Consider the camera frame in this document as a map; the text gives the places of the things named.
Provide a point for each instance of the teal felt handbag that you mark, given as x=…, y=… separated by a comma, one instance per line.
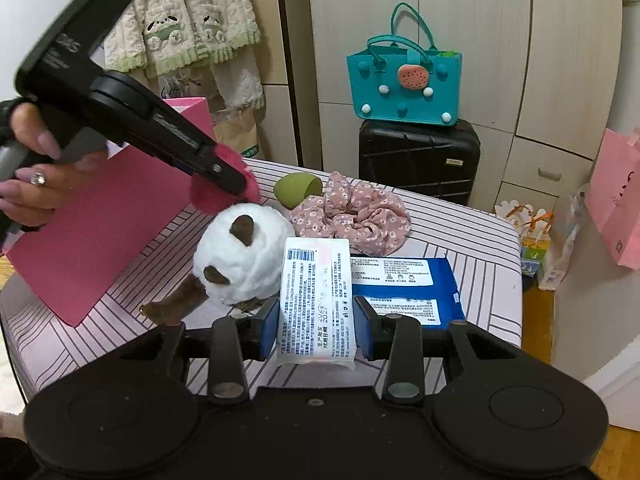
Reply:
x=380, y=100

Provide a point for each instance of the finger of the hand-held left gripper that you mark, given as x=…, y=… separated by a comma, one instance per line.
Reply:
x=225, y=175

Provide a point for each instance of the cream fleece pants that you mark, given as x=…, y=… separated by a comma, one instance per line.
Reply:
x=240, y=80

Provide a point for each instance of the pink floral scrunchie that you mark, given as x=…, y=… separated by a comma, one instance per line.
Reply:
x=360, y=220

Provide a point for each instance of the pink paper bag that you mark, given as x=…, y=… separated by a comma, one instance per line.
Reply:
x=615, y=200

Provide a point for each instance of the pink fluffy puff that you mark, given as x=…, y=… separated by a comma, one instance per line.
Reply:
x=210, y=195

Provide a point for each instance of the colourful gift bag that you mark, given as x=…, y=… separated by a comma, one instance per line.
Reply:
x=530, y=245

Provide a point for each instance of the white door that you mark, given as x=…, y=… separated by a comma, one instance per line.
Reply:
x=600, y=335

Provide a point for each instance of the pink cardboard box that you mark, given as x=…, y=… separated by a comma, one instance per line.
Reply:
x=100, y=235

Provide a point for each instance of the blue wet wipes pack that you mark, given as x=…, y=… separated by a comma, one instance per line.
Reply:
x=405, y=280

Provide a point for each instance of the clear plastic bag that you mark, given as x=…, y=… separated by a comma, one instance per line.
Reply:
x=562, y=250

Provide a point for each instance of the beige wardrobe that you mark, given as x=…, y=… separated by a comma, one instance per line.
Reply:
x=500, y=60

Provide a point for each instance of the plant print bag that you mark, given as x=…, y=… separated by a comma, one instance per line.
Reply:
x=180, y=87

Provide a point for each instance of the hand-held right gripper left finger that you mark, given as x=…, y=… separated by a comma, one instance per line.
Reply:
x=269, y=330

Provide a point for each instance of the black suitcase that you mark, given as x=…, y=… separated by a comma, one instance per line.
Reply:
x=420, y=160

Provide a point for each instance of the green makeup sponge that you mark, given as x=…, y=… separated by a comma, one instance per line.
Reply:
x=295, y=190

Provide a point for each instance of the brown paper bag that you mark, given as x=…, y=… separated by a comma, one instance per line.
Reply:
x=240, y=135

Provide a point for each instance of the person's left hand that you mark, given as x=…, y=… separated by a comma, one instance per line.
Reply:
x=55, y=185

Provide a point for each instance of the beige cabinet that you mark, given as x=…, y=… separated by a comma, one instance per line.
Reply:
x=277, y=110

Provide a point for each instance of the white panda plush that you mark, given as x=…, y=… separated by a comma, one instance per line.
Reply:
x=240, y=265

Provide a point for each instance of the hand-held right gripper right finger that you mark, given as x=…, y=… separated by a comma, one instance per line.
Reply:
x=362, y=327

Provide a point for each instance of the white tissue pack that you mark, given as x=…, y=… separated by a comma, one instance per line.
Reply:
x=315, y=300

